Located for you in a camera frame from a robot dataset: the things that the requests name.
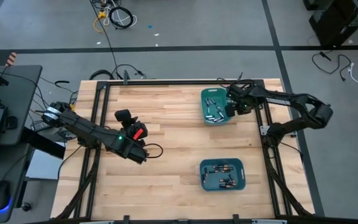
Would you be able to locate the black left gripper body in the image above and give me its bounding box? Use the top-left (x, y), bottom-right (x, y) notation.
top-left (114, 109), bottom-right (149, 146)

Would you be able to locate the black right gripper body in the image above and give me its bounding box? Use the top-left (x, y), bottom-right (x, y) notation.
top-left (224, 81), bottom-right (262, 118)

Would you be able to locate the light teal plastic bin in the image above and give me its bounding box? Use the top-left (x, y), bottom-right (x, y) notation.
top-left (200, 87), bottom-right (233, 126)

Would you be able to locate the dark blue-teal plastic bin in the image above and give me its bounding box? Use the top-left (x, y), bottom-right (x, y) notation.
top-left (199, 157), bottom-right (247, 192)

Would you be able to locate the white board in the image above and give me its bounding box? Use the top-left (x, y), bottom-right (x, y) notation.
top-left (25, 148), bottom-right (67, 181)

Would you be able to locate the black power adapter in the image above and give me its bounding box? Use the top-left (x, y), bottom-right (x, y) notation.
top-left (30, 121), bottom-right (51, 132)

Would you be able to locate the grey desk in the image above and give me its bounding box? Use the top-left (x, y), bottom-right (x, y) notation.
top-left (0, 64), bottom-right (44, 147)

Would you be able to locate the black cabinet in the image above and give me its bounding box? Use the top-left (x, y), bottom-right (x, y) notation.
top-left (303, 0), bottom-right (358, 48)

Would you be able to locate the small black desk device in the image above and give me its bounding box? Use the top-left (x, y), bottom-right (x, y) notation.
top-left (4, 115), bottom-right (19, 130)

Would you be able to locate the white light bar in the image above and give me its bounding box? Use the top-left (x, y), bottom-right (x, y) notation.
top-left (252, 219), bottom-right (288, 224)

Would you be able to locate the black computer mouse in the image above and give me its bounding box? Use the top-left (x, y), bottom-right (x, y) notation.
top-left (0, 180), bottom-right (12, 211)

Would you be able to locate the black cable with plug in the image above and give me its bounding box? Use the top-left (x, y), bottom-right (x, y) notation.
top-left (112, 63), bottom-right (147, 80)
top-left (311, 50), bottom-right (353, 83)

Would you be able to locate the thick black cable loop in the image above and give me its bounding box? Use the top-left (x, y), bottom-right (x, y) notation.
top-left (88, 68), bottom-right (116, 81)

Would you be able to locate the black aluminium table frame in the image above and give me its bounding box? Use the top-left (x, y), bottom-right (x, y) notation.
top-left (54, 78), bottom-right (316, 222)

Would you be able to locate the long black floor cable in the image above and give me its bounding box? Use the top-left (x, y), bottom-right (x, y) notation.
top-left (89, 0), bottom-right (119, 79)

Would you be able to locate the coiled black cable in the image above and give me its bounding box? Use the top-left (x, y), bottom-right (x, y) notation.
top-left (108, 6), bottom-right (135, 30)

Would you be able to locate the yellow cable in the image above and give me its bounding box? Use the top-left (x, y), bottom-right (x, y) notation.
top-left (93, 11), bottom-right (108, 34)

